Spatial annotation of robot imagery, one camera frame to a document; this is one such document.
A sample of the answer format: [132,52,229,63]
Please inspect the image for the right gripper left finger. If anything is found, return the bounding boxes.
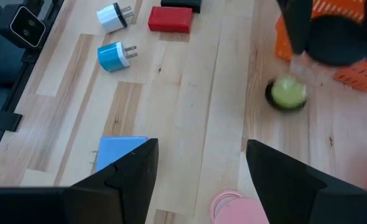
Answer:
[61,138,160,224]

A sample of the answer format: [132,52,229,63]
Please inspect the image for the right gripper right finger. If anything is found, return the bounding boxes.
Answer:
[245,139,353,224]

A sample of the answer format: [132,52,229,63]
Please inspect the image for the pink hourglass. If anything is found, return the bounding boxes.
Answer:
[209,190,270,224]

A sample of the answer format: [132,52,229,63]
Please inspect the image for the black hourglass yellow-green sand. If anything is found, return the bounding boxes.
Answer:
[264,14,367,113]

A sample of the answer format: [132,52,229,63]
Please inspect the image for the black rectangular box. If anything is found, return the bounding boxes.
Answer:
[160,0,203,14]

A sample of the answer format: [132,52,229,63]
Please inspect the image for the red rectangular box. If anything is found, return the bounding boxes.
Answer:
[147,6,194,34]

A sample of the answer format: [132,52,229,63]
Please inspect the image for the light blue power adapter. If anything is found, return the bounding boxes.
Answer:
[90,135,150,174]

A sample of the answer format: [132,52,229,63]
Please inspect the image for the orange plastic basket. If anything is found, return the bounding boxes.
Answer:
[274,0,367,94]

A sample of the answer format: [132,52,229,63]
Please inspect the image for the blue USB wall charger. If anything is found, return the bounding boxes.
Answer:
[96,40,139,73]

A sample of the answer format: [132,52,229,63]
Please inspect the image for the black frame clamp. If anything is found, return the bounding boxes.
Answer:
[0,108,24,133]

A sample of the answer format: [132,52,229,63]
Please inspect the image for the white USB wall charger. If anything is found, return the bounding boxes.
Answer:
[96,2,135,35]

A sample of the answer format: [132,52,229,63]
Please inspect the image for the black table-level camera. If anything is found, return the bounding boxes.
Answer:
[0,2,47,51]

